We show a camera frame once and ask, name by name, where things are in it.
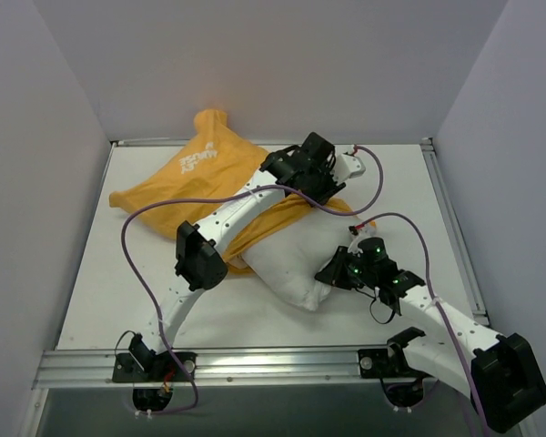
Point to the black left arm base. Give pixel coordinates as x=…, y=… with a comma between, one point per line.
x=136, y=363

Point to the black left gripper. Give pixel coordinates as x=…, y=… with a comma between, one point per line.
x=325, y=183

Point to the aluminium table edge rail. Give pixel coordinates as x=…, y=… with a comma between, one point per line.
x=454, y=232

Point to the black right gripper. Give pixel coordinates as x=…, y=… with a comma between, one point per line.
x=341, y=266

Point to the aluminium front frame rail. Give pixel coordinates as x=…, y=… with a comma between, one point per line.
x=248, y=367

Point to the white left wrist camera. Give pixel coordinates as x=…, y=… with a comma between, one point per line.
x=348, y=165

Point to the yellow printed pillowcase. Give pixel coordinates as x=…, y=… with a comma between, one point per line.
x=215, y=163

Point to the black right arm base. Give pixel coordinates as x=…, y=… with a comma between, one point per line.
x=403, y=387

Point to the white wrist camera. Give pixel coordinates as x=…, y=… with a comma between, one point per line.
x=361, y=232
x=348, y=165

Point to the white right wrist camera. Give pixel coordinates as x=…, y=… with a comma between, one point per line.
x=361, y=232

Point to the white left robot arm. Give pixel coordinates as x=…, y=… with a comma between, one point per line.
x=232, y=206

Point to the white pillow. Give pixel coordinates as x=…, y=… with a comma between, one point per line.
x=287, y=260

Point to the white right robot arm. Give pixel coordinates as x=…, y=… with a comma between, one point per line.
x=499, y=374

